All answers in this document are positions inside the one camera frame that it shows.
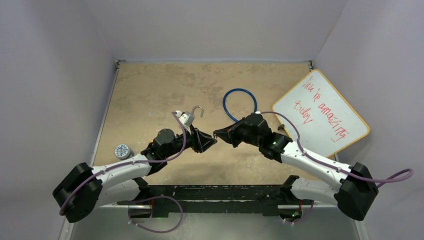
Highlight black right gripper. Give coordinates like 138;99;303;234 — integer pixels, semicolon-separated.
214;120;262;149

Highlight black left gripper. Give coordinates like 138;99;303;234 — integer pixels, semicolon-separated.
163;124;216;159

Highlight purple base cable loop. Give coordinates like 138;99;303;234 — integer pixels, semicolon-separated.
127;194;184;234

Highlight round blue patterned tin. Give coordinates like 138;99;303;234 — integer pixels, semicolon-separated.
114;144;133;160

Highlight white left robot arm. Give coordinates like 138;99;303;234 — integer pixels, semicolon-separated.
52;126;217;223

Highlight blue cable lock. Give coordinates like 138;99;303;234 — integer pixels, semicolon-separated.
222;88;258;123

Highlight yellow framed whiteboard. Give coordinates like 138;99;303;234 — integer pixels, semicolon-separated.
272;69;370;157

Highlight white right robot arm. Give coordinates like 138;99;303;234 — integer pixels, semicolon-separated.
213;113;379;221

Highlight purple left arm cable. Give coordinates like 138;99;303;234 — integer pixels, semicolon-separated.
58;111;188;217

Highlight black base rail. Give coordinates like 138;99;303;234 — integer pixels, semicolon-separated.
118;175;312;220

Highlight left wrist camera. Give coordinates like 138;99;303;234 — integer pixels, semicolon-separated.
175;110;195;134

